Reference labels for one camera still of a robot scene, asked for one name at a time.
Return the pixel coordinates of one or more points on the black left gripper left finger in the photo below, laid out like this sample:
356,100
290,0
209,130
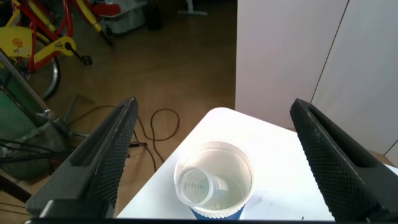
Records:
93,168

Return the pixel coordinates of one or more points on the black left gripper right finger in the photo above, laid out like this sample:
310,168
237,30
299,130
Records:
342,168

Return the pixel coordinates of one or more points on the test tube with blue pigment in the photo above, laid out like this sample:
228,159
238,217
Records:
196,186

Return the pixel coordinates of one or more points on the metal chair leg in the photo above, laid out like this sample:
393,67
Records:
46,113

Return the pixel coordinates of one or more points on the green fabric seat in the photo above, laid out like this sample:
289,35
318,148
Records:
18,124

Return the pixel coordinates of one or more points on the white partition panel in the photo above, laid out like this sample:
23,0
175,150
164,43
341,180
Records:
363,77
280,62

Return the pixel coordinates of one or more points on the paper cup with blue band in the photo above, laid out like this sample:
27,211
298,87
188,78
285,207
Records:
217,161

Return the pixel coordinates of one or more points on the yellow and red bicycle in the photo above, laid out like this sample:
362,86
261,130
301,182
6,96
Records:
18,40

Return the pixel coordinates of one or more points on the white machine base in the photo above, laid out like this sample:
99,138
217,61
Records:
124,18

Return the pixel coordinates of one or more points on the red box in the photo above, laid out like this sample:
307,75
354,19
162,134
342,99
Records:
107,8

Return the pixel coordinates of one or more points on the black floor bag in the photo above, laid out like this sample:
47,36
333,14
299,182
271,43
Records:
153,15

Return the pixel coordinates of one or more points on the white standing desk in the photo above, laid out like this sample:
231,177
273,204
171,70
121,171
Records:
192,12

